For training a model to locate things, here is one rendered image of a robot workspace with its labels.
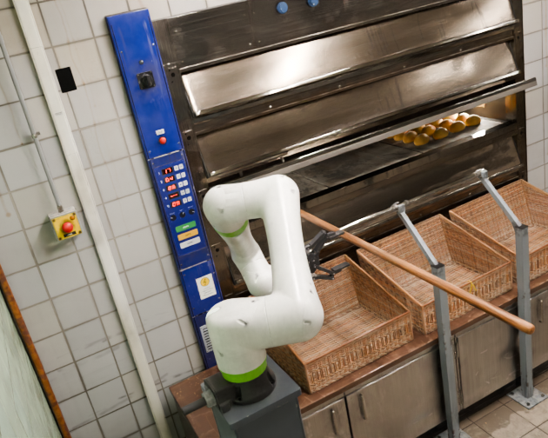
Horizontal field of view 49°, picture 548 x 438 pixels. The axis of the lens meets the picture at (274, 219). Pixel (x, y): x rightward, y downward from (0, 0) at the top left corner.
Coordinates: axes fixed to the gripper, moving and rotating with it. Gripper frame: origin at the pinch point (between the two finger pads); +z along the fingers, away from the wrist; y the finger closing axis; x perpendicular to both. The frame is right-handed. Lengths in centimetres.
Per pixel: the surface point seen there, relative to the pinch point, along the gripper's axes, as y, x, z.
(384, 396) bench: 77, -2, 10
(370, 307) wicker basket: 57, -38, 32
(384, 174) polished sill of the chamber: 2, -56, 63
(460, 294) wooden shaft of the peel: -1, 55, 6
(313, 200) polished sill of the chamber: 2, -56, 21
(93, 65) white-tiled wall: -80, -58, -59
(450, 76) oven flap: -35, -56, 109
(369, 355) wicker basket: 58, -7, 8
